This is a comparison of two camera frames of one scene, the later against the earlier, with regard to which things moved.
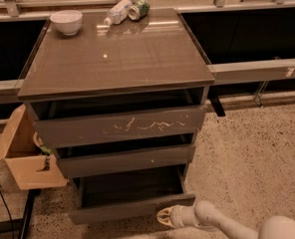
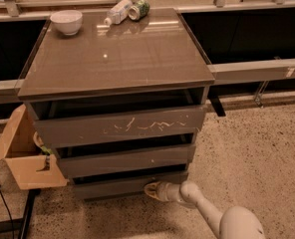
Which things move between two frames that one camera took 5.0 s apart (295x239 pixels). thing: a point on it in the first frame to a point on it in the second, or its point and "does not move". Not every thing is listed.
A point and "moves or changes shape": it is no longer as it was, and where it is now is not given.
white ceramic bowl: x=67 y=21 does not move
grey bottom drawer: x=131 y=195 moves or changes shape
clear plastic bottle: x=119 y=13 does not move
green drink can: x=139 y=11 does not move
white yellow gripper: x=177 y=216 to x=164 y=191
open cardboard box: x=30 y=167 does not move
